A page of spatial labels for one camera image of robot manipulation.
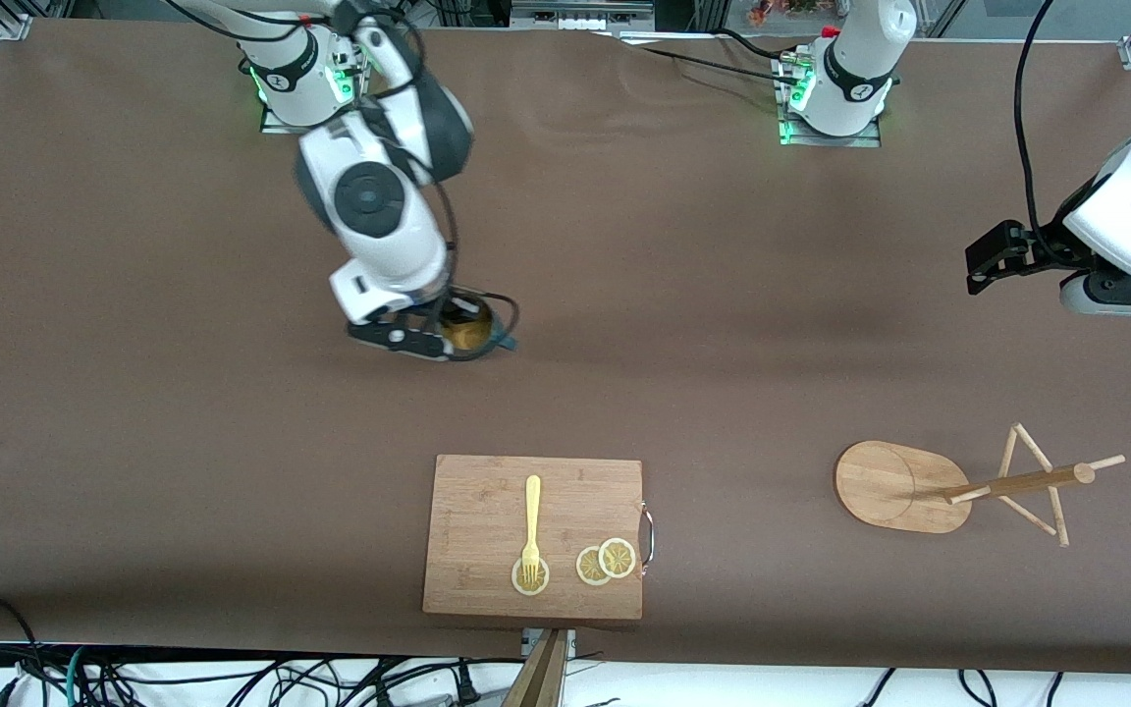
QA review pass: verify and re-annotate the white power strip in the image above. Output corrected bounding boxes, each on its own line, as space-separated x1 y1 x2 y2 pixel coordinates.
510 0 655 31

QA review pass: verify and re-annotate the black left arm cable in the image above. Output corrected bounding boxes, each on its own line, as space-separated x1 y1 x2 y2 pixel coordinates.
1014 0 1069 258

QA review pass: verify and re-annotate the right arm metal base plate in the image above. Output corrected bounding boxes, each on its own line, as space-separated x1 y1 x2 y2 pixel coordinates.
259 44 371 136

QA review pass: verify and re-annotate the teal mug yellow inside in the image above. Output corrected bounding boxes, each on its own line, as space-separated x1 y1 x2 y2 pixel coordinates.
440 290 519 360

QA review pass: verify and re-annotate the colourful small objects pile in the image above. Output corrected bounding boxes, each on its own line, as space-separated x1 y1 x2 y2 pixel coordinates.
747 0 822 27

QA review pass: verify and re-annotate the bamboo cutting board metal handle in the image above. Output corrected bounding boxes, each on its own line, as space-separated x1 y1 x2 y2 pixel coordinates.
422 454 656 622

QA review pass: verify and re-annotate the black cable on table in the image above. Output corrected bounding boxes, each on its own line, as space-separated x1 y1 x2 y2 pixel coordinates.
615 27 802 89

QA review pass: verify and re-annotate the wooden post with bracket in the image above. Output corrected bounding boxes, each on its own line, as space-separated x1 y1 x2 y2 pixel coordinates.
502 628 576 707

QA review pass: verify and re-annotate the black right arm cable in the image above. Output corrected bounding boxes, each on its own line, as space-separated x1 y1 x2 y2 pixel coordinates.
163 0 521 362

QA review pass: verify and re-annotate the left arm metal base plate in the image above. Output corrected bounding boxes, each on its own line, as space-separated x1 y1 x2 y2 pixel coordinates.
777 49 886 149

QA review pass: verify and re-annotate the bamboo mug rack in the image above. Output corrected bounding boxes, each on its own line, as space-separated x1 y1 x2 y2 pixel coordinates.
835 422 1127 549

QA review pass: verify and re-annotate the yellow plastic fork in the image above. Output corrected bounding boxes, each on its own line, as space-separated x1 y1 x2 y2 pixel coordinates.
521 475 543 582

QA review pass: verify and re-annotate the brown table cover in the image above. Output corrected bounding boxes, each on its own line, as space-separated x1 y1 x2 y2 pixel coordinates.
0 18 1131 679

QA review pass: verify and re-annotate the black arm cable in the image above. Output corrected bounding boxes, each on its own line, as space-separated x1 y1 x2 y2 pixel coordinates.
1014 0 1069 258
163 0 521 362

